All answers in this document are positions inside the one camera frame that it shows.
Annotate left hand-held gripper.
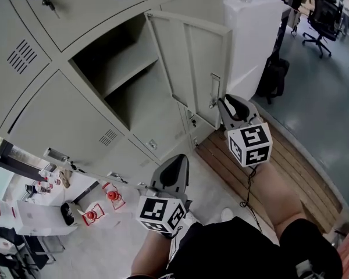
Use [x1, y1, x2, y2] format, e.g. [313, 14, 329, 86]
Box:
[136, 155, 193, 239]

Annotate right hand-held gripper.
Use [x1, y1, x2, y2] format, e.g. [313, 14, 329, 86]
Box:
[218, 94, 273, 168]

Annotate grey metal locker cabinet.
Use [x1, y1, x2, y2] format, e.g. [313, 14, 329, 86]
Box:
[0, 0, 233, 187]

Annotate person's left forearm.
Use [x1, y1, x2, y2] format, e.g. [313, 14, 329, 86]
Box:
[130, 230, 178, 279]

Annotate person's right forearm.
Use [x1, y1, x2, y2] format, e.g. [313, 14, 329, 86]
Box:
[247, 161, 305, 245]

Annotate white side cabinet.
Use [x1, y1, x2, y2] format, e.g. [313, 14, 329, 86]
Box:
[223, 0, 291, 98]

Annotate person's white left shoe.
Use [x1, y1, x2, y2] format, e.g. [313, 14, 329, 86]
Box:
[183, 212, 201, 226]

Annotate person's white shoe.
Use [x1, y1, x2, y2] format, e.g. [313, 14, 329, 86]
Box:
[220, 208, 236, 222]
[183, 212, 201, 226]

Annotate black backpack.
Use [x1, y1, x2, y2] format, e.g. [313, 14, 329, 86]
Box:
[255, 56, 290, 104]

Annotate person's white right shoe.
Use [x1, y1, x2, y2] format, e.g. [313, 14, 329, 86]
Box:
[220, 208, 236, 222]

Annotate wooden floor platform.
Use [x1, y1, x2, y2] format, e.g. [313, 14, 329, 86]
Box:
[196, 123, 343, 234]

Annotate person's black clothing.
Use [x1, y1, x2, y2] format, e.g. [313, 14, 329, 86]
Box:
[159, 216, 344, 279]

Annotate white low shelf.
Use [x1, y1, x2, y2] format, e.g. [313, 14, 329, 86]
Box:
[16, 167, 101, 208]

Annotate beige cloth bag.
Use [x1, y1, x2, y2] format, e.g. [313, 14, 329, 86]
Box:
[58, 169, 73, 188]

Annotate small white waste bin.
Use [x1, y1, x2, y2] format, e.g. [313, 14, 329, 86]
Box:
[60, 201, 80, 227]

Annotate black office chair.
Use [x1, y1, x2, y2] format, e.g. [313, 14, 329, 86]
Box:
[301, 0, 343, 59]

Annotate black metal stand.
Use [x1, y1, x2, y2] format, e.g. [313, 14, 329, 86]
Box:
[22, 233, 67, 271]

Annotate clear water jug red label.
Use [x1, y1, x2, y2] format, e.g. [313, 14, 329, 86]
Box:
[0, 196, 18, 228]

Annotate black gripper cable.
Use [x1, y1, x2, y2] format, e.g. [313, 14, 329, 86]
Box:
[240, 166, 264, 234]

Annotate black window frame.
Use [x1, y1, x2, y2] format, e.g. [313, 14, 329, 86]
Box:
[0, 138, 50, 183]

